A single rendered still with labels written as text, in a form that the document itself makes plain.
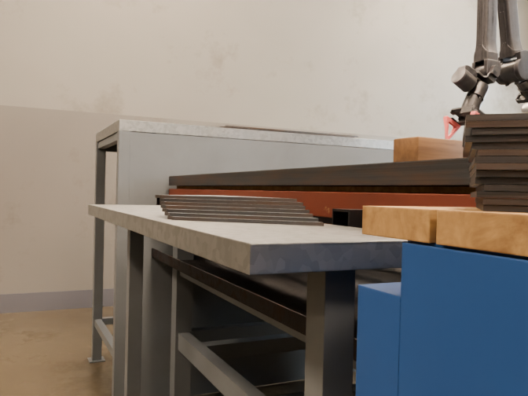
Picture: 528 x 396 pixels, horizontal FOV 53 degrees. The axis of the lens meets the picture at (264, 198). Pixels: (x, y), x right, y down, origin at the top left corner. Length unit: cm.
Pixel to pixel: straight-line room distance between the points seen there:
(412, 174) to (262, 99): 338
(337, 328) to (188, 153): 152
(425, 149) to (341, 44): 366
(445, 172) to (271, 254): 32
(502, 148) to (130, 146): 175
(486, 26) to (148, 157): 125
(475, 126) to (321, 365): 36
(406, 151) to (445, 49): 433
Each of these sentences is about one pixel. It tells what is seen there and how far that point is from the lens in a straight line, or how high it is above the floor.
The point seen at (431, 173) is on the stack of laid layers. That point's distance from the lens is 78.
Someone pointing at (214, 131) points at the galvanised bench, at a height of 103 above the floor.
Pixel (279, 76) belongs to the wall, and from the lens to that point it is 423.
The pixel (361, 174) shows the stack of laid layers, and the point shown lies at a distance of 91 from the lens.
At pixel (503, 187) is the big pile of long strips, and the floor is 81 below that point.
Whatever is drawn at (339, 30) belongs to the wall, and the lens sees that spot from 460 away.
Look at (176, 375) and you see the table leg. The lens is 203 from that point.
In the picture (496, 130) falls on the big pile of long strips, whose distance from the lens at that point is 36.
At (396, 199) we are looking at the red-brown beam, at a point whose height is 79.
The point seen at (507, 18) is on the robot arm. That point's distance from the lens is 206.
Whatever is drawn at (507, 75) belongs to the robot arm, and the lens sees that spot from 203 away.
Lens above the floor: 80
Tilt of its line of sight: 1 degrees down
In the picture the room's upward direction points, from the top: 1 degrees clockwise
